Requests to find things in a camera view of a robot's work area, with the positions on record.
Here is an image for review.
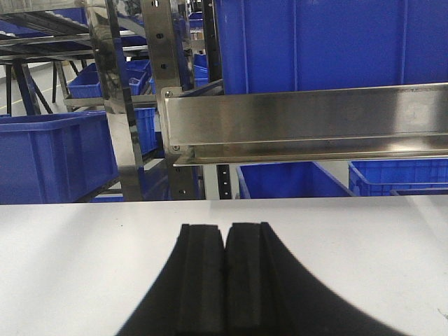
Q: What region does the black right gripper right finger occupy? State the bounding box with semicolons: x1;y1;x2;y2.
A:
225;222;401;335

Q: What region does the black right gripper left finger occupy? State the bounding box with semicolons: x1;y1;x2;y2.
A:
118;224;224;335

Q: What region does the blue bin lower centre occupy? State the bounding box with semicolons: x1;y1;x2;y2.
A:
237;162;354;199

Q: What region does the blue bin left shelf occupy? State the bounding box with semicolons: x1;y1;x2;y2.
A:
1;111;118;204

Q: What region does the blue bin lower right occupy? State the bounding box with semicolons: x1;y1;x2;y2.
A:
348;158;447;197

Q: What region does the large blue bin upper right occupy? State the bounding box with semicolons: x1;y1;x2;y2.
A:
216;1;447;95

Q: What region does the stainless steel shelf rail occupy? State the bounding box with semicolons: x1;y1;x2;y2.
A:
163;83;447;166

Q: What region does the steel rack upright post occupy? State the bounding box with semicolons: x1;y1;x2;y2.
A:
141;1;199;200

